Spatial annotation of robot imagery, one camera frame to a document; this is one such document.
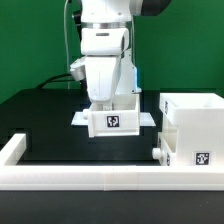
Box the white front drawer tray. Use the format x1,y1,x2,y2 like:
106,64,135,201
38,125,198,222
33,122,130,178
152,132,176,166

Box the white hanging cable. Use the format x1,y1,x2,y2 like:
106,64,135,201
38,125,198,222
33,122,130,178
63,0,73,90

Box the white drawer cabinet box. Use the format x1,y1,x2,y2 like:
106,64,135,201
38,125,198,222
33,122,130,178
159,93,224,166

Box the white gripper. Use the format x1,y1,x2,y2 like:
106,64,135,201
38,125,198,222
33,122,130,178
81,28,129,103

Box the fiducial marker sheet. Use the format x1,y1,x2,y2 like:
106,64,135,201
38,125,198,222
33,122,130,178
71,112,155,127

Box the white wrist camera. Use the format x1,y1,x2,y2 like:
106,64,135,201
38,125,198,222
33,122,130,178
70,57,86,81

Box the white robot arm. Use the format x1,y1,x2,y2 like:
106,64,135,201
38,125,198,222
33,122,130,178
81,0,172,104

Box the black cable bundle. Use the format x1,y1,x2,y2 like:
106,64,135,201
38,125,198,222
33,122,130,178
35,73,84,90

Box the white U-shaped boundary frame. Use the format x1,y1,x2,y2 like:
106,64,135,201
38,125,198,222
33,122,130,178
0,134,224,191

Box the white drawer tray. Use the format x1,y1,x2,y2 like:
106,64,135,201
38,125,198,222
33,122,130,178
152,132,176,166
83,94,140,137

